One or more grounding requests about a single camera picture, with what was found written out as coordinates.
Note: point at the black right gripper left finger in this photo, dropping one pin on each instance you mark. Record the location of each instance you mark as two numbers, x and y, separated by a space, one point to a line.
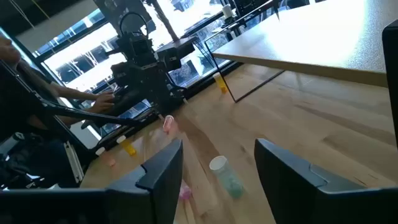
140 202

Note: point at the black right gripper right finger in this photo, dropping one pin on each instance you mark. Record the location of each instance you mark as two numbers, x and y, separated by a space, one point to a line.
295 193

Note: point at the purple medicine bottle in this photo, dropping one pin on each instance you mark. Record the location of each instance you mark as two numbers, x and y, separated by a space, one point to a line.
185 193

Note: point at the pink medicine bottle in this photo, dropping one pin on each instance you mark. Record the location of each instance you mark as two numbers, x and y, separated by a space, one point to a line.
106 158
168 124

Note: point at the orange medicine bottle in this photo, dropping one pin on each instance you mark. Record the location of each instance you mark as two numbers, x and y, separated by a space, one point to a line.
127 147
220 83

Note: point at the green medicine bottle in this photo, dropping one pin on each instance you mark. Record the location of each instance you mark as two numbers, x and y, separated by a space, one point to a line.
228 180

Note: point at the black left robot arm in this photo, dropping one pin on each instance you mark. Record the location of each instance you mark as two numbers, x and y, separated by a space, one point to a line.
140 71

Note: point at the person's hand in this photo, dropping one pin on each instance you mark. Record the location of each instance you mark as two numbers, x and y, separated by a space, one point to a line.
104 102

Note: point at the person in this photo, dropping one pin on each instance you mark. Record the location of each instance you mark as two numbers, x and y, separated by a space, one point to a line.
15 105

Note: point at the black pegboard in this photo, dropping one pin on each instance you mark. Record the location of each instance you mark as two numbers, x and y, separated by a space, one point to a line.
248 6

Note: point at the white cylindrical roll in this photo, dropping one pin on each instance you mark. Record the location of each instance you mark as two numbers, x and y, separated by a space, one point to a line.
228 11

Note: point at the black aluminium rig frame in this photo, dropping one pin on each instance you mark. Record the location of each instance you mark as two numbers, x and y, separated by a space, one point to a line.
93 115

